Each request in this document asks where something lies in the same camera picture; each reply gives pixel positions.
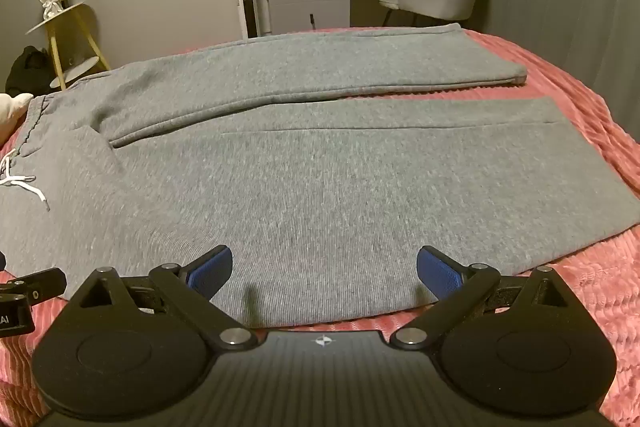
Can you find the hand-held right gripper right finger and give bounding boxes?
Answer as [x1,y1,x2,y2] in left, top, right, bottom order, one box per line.
[389,245,571,352]

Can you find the pink ribbed blanket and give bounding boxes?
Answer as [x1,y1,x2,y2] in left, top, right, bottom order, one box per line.
[0,27,640,427]

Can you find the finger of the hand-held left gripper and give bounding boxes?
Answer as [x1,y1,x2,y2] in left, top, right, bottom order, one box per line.
[0,268,67,304]

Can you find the grey bedside cabinet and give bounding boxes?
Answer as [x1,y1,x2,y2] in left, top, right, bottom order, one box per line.
[265,0,351,34]

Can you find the yellow-legged round side table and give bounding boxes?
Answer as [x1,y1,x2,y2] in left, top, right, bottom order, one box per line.
[25,3,112,90]

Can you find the cream plush toy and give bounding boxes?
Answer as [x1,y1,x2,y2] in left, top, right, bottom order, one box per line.
[0,93,35,146]

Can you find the black bag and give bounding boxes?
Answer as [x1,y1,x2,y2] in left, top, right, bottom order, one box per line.
[5,46,59,94]

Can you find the grey pants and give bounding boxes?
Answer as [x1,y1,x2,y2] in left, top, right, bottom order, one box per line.
[0,23,640,328]

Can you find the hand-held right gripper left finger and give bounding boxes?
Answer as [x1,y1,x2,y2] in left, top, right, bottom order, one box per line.
[70,245,256,353]

